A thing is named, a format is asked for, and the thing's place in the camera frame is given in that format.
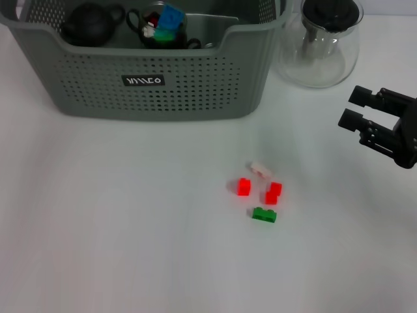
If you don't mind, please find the blue square tile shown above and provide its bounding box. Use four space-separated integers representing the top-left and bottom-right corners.
158 3 186 32

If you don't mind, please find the black clay teapot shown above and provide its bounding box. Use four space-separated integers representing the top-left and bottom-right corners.
61 2 126 47

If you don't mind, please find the small red single brick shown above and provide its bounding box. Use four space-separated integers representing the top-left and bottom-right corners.
236 177 252 196

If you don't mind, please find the red stepped brick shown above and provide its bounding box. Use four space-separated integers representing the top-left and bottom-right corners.
265 181 283 205

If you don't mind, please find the green two-stud brick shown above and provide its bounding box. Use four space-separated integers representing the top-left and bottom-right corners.
252 207 278 224

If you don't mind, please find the grey-green perforated storage bin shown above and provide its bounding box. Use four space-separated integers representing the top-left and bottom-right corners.
0 0 294 122

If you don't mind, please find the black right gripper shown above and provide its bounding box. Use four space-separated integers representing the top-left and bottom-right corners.
338 85 417 170

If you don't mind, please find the glass carafe with black lid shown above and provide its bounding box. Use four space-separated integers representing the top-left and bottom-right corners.
279 0 364 89

